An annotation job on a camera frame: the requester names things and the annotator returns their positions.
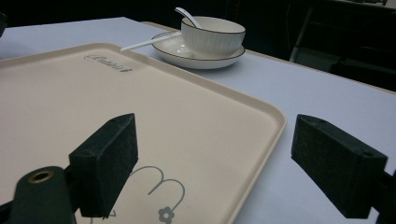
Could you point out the white ceramic spoon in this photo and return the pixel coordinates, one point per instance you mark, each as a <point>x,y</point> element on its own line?
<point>186,16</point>

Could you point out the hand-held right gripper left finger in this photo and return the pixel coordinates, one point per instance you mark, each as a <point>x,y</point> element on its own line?
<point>102,168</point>

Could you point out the beige plastic tray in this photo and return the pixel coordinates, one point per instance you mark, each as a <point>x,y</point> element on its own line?
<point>186,124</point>

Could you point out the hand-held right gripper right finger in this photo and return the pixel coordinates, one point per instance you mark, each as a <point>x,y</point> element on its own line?
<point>336,168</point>

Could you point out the white chopstick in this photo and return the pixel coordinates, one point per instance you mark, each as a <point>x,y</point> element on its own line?
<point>149,42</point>

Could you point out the white plate with dark rim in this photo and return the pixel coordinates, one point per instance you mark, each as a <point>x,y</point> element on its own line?
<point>174,51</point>

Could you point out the black folding chair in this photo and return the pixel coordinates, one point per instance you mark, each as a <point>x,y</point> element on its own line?
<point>300,37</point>

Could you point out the white ribbed bowl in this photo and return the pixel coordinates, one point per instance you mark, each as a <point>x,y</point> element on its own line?
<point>214,42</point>

